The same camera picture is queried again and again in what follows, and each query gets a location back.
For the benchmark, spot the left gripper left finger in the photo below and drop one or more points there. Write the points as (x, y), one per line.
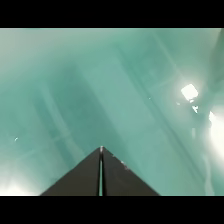
(82, 178)

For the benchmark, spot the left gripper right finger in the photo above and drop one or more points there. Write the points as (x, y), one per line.
(125, 180)

